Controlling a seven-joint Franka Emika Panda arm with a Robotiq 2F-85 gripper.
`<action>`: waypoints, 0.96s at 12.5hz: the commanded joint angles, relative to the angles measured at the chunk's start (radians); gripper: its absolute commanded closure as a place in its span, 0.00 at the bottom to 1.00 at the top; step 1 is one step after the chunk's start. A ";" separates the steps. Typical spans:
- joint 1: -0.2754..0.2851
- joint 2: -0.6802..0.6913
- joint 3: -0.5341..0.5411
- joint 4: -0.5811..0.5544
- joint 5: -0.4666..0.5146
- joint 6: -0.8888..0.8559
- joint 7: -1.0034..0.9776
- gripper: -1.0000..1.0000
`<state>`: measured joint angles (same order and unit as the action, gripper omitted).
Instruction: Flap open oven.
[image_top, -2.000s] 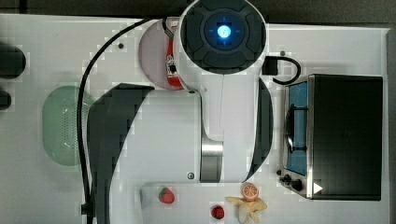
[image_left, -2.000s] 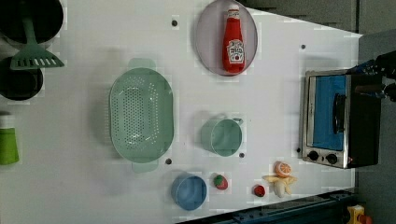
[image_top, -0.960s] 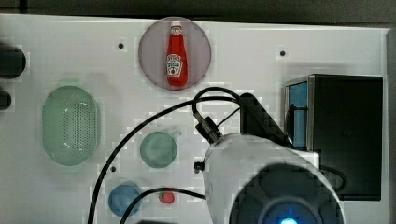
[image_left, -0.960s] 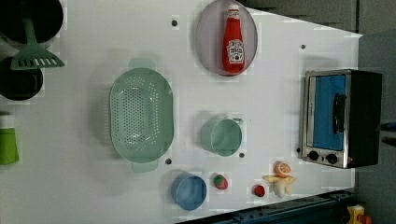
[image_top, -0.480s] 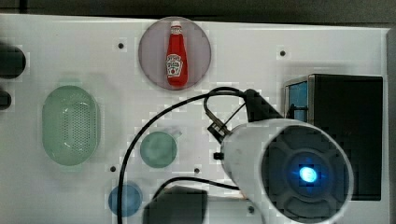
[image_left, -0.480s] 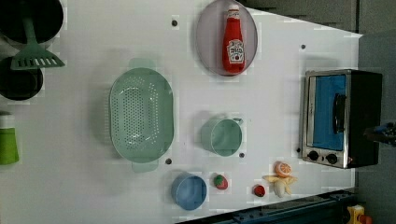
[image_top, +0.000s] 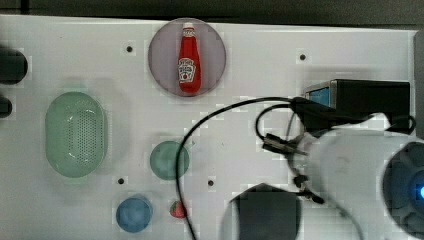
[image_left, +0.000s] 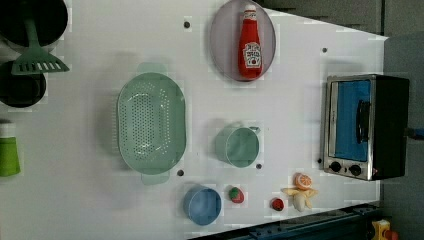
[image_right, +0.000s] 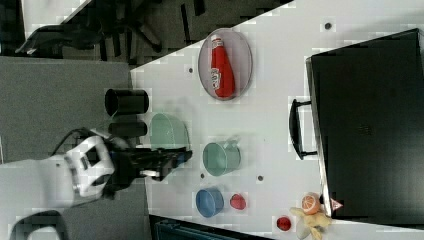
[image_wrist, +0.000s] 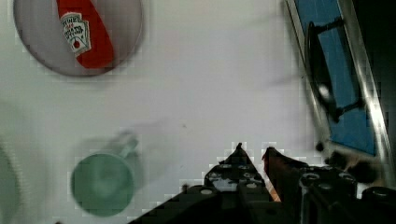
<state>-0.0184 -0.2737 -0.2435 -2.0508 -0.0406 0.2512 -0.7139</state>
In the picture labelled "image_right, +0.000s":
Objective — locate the orange half toy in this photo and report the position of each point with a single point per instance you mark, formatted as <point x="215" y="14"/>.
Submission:
<point x="311" y="203"/>

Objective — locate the black silver toaster oven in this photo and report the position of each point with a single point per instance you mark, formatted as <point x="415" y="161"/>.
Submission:
<point x="367" y="109"/>

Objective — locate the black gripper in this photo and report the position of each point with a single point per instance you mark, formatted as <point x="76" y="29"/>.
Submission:
<point x="136" y="163"/>

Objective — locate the blue bowl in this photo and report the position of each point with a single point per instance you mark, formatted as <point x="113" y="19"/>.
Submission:
<point x="209" y="202"/>

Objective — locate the grey round plate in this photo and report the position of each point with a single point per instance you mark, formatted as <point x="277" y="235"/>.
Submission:
<point x="240" y="58"/>

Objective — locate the red ketchup bottle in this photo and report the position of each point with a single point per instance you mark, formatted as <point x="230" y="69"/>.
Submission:
<point x="222" y="77"/>

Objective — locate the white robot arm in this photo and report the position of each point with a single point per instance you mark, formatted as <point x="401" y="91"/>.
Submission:
<point x="95" y="168"/>

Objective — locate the toy strawberry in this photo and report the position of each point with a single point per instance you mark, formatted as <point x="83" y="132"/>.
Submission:
<point x="238" y="202"/>

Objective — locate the black office chair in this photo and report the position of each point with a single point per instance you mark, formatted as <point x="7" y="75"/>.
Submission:
<point x="82" y="23"/>

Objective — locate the peeled toy banana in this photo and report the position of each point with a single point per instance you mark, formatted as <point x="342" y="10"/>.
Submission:
<point x="310" y="225"/>

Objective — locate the green colander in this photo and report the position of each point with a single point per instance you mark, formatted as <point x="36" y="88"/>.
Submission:
<point x="168" y="132"/>

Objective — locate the red toy tomato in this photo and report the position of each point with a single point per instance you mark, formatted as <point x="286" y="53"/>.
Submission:
<point x="283" y="223"/>

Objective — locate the green cup with handle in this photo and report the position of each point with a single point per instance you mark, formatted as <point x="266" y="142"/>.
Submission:
<point x="222" y="157"/>

